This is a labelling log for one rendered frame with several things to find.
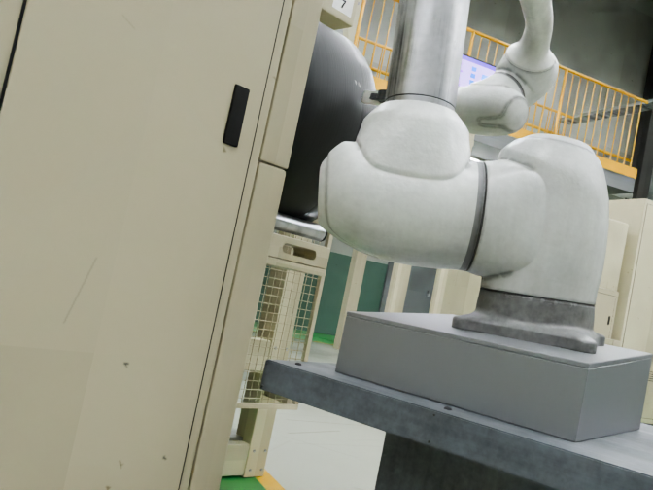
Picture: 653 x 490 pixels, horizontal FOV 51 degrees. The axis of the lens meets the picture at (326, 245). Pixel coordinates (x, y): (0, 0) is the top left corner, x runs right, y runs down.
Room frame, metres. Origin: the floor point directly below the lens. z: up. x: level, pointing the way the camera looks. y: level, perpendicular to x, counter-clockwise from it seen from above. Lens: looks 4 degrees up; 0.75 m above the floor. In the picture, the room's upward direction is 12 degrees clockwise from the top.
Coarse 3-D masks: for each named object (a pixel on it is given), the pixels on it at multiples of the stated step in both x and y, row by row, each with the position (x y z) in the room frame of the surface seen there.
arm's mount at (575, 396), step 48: (384, 336) 0.88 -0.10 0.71; (432, 336) 0.84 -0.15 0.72; (480, 336) 0.84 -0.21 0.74; (384, 384) 0.87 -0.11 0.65; (432, 384) 0.83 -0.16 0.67; (480, 384) 0.80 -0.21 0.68; (528, 384) 0.77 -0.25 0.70; (576, 384) 0.74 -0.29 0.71; (624, 384) 0.87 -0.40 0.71; (576, 432) 0.73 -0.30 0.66; (624, 432) 0.91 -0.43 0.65
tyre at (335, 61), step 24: (336, 48) 1.69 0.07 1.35; (312, 72) 1.61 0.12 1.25; (336, 72) 1.65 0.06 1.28; (360, 72) 1.73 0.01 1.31; (312, 96) 1.60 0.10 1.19; (336, 96) 1.64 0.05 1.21; (360, 96) 1.70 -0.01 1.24; (312, 120) 1.61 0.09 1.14; (336, 120) 1.65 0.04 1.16; (360, 120) 1.70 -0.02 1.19; (312, 144) 1.63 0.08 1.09; (336, 144) 1.67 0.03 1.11; (288, 168) 1.64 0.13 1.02; (312, 168) 1.67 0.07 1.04; (288, 192) 1.70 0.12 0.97; (312, 192) 1.73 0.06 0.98; (312, 216) 1.82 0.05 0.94
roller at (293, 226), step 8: (280, 216) 1.74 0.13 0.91; (288, 216) 1.77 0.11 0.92; (280, 224) 1.74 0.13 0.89; (288, 224) 1.76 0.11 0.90; (296, 224) 1.78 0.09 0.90; (304, 224) 1.80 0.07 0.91; (312, 224) 1.83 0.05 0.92; (288, 232) 1.79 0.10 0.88; (296, 232) 1.80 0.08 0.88; (304, 232) 1.81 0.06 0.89; (312, 232) 1.82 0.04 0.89; (320, 232) 1.84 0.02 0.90; (320, 240) 1.86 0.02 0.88
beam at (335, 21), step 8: (328, 0) 2.19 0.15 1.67; (328, 8) 2.19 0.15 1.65; (320, 16) 2.24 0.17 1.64; (328, 16) 2.22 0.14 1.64; (336, 16) 2.22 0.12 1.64; (344, 16) 2.24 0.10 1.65; (352, 16) 2.27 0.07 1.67; (328, 24) 2.30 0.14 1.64; (336, 24) 2.28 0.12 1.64; (344, 24) 2.27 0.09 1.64; (352, 24) 2.27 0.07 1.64
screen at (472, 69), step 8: (464, 56) 5.55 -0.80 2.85; (464, 64) 5.55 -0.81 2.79; (472, 64) 5.58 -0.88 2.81; (480, 64) 5.61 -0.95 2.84; (488, 64) 5.64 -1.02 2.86; (464, 72) 5.56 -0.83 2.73; (472, 72) 5.59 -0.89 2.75; (480, 72) 5.61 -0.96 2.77; (488, 72) 5.64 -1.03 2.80; (464, 80) 5.56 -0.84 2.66; (472, 80) 5.59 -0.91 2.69
